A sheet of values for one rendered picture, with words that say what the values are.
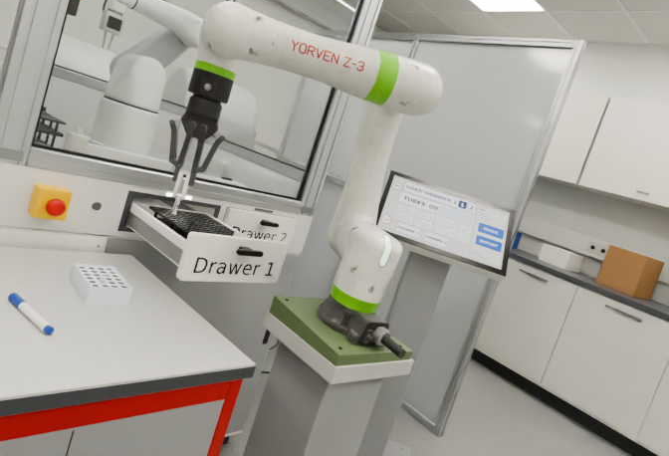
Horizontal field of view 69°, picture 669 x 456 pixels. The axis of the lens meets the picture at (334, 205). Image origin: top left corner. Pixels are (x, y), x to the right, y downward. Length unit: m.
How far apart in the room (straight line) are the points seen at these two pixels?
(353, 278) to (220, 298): 0.64
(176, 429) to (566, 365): 3.13
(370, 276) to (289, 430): 0.42
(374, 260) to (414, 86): 0.40
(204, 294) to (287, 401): 0.52
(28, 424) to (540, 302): 3.42
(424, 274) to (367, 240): 0.84
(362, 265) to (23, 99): 0.83
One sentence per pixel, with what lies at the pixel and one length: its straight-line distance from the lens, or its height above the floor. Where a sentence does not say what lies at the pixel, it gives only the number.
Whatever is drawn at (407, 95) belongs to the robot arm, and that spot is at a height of 1.36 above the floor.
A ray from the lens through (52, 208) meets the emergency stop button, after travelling 1.27.
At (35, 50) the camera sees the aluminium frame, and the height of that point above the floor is 1.20.
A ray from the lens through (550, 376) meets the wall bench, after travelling 3.86.
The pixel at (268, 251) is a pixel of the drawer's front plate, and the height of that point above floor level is 0.90.
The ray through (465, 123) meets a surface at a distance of 2.81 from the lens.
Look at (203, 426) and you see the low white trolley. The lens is 1.02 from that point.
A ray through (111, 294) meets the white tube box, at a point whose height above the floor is 0.78.
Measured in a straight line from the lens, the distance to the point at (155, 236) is 1.28.
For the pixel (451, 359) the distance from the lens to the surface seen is 2.70.
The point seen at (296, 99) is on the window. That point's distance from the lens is 1.65.
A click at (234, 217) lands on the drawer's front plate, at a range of 1.56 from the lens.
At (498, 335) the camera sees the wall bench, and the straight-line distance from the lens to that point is 3.99.
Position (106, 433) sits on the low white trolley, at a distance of 0.92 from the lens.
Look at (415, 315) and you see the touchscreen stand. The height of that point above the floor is 0.69.
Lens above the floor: 1.19
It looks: 6 degrees down
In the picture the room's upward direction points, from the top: 18 degrees clockwise
